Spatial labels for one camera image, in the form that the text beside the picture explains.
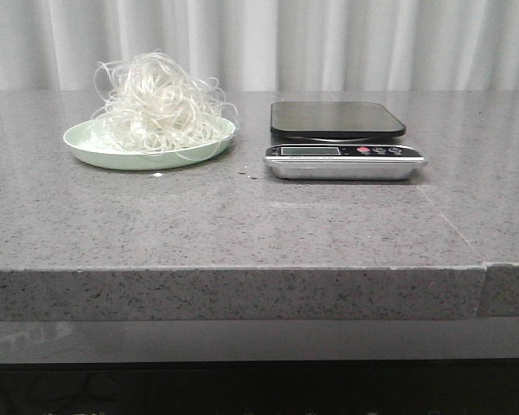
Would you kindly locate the white vermicelli noodle bundle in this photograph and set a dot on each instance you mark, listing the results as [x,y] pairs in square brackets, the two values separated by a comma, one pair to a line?
[155,106]

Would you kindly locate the black and silver kitchen scale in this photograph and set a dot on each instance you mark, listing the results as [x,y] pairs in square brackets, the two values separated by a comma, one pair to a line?
[314,140]

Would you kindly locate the white curtain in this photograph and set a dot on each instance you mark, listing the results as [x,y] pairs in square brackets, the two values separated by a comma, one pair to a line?
[268,45]

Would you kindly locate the light green plate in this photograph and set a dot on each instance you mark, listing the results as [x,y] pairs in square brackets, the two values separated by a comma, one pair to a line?
[84,147]

